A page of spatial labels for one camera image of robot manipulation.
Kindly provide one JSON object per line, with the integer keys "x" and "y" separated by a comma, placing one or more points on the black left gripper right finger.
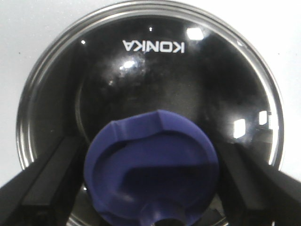
{"x": 254, "y": 193}

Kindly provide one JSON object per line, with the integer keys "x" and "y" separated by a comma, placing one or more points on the glass lid with blue knob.
{"x": 152, "y": 87}

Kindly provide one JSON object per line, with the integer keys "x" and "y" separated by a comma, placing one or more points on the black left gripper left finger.
{"x": 44, "y": 193}

